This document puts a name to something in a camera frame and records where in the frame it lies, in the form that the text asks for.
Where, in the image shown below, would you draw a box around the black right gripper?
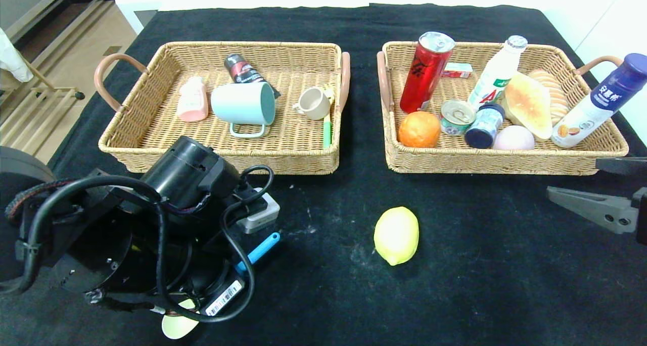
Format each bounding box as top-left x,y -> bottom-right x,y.
545,157 -> 647,245

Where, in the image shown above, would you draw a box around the short silver tin can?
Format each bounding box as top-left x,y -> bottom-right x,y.
439,100 -> 477,136

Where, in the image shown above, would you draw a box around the red soda can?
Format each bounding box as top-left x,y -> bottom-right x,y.
399,31 -> 455,114

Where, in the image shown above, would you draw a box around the yellow lemon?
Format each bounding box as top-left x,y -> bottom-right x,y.
374,206 -> 420,266

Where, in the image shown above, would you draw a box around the small beige cup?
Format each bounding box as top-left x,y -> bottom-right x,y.
293,86 -> 334,121

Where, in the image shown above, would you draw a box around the beige spoon blue handle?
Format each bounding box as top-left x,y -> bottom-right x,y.
162,232 -> 281,340

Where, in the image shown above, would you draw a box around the light blue mug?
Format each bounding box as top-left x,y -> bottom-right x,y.
211,82 -> 276,138

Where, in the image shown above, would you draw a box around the white bottle blue cap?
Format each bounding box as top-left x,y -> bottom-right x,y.
551,53 -> 647,149

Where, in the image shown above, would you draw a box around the striped bread loaf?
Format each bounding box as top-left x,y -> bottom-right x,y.
527,70 -> 569,126

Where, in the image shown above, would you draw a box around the pale pink round bun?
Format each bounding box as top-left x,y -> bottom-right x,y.
491,125 -> 535,151

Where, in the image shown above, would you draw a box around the yellow bread bun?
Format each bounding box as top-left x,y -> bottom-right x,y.
500,72 -> 552,140

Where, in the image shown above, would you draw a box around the small dark blue jar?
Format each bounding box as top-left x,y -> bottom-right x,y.
464,103 -> 505,150

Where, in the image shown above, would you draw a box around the white milk drink bottle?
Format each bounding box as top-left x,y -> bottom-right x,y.
466,35 -> 528,113

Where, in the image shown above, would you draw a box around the red green candy box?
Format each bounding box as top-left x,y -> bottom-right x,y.
444,63 -> 473,79

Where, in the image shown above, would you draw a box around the orange fruit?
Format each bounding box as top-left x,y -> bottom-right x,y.
398,111 -> 441,149

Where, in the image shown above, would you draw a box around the black tablecloth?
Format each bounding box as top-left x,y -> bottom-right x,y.
0,4 -> 647,346

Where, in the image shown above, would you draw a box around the black cosmetic tube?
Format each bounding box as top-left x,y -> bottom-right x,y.
224,54 -> 280,98

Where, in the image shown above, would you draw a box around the small pink bottle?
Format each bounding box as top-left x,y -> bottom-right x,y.
176,76 -> 209,122

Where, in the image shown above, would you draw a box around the gold metal rolling rack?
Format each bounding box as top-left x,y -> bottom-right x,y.
0,58 -> 86,157

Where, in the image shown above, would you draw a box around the white hanging cloth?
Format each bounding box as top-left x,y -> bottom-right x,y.
0,27 -> 35,83

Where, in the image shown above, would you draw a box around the rectangular wicker basket brown handles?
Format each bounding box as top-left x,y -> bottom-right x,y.
377,40 -> 629,176
94,41 -> 351,176

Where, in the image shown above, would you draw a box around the beige fork green handle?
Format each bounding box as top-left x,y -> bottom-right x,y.
321,85 -> 336,150

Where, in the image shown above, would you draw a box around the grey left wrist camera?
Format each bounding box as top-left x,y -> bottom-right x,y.
237,187 -> 281,234

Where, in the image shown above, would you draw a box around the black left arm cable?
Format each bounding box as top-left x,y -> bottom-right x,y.
0,164 -> 276,324

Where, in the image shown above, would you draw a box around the thin black wrapped gripper wire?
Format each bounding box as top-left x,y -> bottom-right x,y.
85,289 -> 175,317

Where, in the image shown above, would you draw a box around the black red braided cable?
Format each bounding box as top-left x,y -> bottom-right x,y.
4,179 -> 76,223

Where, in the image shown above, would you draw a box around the grey metal shelf frame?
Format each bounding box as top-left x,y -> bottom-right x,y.
0,0 -> 118,51

